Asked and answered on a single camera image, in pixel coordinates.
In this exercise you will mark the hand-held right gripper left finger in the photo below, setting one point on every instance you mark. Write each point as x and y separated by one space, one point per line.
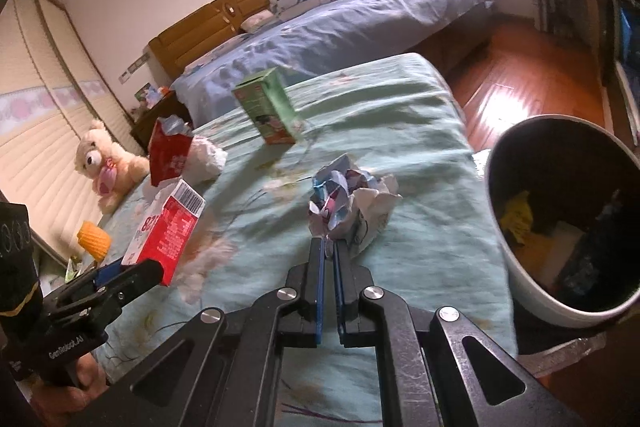
316 277

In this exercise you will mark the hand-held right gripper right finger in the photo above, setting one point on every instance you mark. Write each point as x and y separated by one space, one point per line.
341 277

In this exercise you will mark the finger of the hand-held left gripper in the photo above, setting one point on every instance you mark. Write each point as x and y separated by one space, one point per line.
137 279
107 274

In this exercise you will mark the red white carton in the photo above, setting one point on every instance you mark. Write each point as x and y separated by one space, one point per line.
170 227

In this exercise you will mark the blue white wrapper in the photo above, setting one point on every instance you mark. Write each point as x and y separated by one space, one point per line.
345 202

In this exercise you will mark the red snack bag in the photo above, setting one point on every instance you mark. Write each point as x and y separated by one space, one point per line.
167 154

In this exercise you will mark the white plastic bag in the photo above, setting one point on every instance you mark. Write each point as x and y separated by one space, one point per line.
207 159

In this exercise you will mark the green carton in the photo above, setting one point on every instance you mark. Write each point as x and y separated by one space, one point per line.
267 107

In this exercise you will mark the yellow wrapper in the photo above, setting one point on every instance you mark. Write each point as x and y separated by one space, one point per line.
517 217

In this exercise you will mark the round black white bin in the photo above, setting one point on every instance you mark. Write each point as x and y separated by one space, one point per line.
530 297

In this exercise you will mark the dark blue patterned wrapper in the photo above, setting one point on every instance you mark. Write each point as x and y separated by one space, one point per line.
587 262

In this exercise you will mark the person's left hand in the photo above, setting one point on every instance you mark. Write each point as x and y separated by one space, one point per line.
75 399

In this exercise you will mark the green wrapper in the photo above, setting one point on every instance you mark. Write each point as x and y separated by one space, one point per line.
73 269

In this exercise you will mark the cream teddy bear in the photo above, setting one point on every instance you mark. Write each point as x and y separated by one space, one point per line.
110 167

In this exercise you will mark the wooden nightstand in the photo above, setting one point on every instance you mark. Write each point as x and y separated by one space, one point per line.
145 127

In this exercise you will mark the teal floral bedsheet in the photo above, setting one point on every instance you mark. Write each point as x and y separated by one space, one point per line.
400 132

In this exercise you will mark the cream sliding closet door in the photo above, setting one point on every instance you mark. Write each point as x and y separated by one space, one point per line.
50 107

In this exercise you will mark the blue white pillow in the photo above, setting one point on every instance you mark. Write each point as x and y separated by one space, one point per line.
210 63

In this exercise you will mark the bed with blue sheet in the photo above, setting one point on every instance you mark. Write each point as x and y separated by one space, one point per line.
350 22

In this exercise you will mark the wooden headboard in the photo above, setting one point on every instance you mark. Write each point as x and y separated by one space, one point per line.
200 32

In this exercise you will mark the pink white pillow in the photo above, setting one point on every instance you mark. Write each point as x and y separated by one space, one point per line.
256 21

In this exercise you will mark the black TV cabinet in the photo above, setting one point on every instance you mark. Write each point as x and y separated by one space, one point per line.
622 57

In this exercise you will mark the photo frame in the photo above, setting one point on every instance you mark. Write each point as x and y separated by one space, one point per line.
145 93

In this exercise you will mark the wall switch panel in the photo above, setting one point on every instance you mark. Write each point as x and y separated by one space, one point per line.
134 68

